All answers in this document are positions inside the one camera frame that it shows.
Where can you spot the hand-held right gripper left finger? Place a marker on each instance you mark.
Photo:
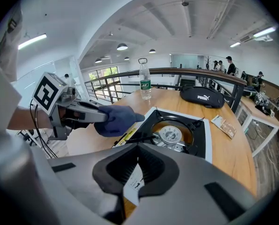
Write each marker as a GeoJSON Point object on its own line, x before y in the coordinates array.
{"type": "Point", "coordinates": [83, 179]}

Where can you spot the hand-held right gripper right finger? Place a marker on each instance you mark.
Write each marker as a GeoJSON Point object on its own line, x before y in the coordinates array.
{"type": "Point", "coordinates": [188, 196]}

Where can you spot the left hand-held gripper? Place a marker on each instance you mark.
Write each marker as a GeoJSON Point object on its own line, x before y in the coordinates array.
{"type": "Point", "coordinates": [44, 94]}

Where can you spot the blue cloth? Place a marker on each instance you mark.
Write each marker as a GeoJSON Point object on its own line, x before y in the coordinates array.
{"type": "Point", "coordinates": [118, 121]}

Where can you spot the white portable gas stove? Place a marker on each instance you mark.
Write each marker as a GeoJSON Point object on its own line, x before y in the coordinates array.
{"type": "Point", "coordinates": [174, 135]}

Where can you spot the person's left forearm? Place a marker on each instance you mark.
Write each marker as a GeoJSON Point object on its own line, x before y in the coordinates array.
{"type": "Point", "coordinates": [27, 118]}

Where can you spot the person's left hand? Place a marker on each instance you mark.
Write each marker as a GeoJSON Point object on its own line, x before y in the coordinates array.
{"type": "Point", "coordinates": [62, 115]}

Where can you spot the black pendant lamp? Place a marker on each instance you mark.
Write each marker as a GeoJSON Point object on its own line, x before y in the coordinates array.
{"type": "Point", "coordinates": [122, 47]}
{"type": "Point", "coordinates": [152, 51]}
{"type": "Point", "coordinates": [127, 58]}
{"type": "Point", "coordinates": [98, 61]}

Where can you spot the clear water bottle green label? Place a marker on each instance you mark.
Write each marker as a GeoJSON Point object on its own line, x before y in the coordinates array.
{"type": "Point", "coordinates": [145, 83]}

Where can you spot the wooden table white legs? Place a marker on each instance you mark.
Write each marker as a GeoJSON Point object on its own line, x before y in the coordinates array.
{"type": "Point", "coordinates": [167, 102]}
{"type": "Point", "coordinates": [251, 107]}

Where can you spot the patterned snack packet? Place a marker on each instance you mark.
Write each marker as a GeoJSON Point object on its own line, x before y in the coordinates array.
{"type": "Point", "coordinates": [223, 126]}

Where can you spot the teal bottle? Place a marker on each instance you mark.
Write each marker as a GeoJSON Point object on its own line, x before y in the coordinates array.
{"type": "Point", "coordinates": [246, 130]}

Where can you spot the person's white shirt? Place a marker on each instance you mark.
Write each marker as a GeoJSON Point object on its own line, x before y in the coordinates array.
{"type": "Point", "coordinates": [1, 102]}

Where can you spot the long ceiling light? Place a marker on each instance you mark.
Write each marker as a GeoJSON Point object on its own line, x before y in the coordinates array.
{"type": "Point", "coordinates": [32, 41]}
{"type": "Point", "coordinates": [235, 44]}
{"type": "Point", "coordinates": [264, 32]}

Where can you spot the black pouch bag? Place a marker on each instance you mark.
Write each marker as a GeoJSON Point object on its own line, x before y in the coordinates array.
{"type": "Point", "coordinates": [201, 97]}

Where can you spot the black metal railing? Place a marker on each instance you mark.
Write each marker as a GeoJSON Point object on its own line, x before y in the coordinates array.
{"type": "Point", "coordinates": [200, 71]}

